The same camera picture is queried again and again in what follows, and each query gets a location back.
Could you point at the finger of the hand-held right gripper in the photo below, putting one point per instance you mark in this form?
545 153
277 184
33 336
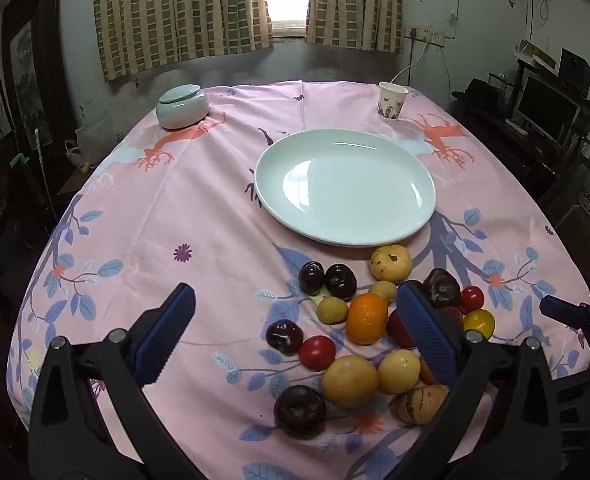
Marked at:
560 307

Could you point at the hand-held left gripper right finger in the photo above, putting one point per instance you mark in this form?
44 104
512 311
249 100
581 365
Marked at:
430 335

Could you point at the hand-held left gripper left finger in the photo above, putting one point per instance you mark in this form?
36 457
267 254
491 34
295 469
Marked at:
167 335

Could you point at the reddish round fruit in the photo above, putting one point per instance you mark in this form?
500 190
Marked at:
400 330

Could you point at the dark maroon dimpled fruit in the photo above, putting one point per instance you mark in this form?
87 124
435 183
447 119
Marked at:
441 287

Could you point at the orange-yellow tomato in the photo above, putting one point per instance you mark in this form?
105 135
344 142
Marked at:
479 323

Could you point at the red cherry tomato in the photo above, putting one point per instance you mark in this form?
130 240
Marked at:
471 298
317 352

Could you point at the orange mandarin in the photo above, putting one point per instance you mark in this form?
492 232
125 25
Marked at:
366 318

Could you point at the tan striped round fruit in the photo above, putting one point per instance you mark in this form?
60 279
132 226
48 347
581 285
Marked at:
417 405

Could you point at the large tan round fruit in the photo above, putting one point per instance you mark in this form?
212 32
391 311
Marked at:
350 381

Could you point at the yellow-green round fruit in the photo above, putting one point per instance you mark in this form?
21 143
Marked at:
332 310

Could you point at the small dark purple plum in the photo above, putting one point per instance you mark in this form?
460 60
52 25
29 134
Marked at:
311 277

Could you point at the white oval plate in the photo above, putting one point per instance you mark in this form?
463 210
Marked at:
345 187

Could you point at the small orange fruit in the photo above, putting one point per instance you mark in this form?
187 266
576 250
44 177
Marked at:
426 374

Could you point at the small yellow round fruit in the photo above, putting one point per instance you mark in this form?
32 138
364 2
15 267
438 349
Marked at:
383 291
399 371

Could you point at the yellow spotted round fruit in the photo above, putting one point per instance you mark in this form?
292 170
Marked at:
391 262

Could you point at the pink printed tablecloth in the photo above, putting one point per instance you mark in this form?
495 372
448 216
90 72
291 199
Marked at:
200 220

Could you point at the large dark purple plum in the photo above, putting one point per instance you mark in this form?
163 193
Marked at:
300 411

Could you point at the black desk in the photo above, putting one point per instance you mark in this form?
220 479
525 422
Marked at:
520 155

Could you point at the computer monitor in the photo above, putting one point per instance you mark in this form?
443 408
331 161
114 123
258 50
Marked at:
545 105

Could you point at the clear plastic bag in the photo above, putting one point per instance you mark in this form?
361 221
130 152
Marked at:
92 142

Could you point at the pale green lidded jar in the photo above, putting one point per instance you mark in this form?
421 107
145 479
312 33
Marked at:
181 107

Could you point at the black hat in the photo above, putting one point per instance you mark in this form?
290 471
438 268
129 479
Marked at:
472 94

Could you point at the black speaker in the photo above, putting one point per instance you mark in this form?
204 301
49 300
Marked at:
575 72

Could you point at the printed paper cup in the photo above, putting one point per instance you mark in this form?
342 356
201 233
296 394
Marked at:
391 101

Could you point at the dark framed picture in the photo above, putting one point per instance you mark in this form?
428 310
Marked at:
30 75

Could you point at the brown checked curtain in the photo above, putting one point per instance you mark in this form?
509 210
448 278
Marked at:
355 5
175 10

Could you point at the white wall socket strip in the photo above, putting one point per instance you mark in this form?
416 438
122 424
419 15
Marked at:
427 36

